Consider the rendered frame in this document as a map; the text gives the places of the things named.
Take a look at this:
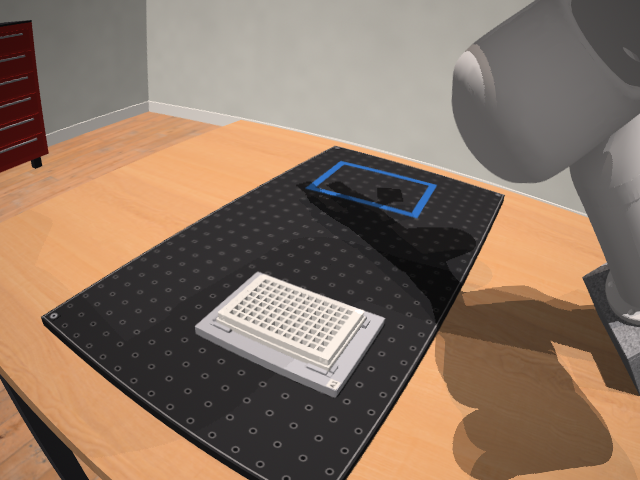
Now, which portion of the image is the blue tape outline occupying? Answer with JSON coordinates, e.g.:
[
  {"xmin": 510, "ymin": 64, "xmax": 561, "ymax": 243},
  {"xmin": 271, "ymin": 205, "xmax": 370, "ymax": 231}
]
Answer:
[{"xmin": 305, "ymin": 161, "xmax": 437, "ymax": 218}]

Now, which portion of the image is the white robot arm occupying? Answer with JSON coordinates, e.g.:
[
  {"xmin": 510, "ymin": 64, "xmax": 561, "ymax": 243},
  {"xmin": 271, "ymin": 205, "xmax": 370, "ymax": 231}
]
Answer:
[{"xmin": 452, "ymin": 0, "xmax": 640, "ymax": 325}]

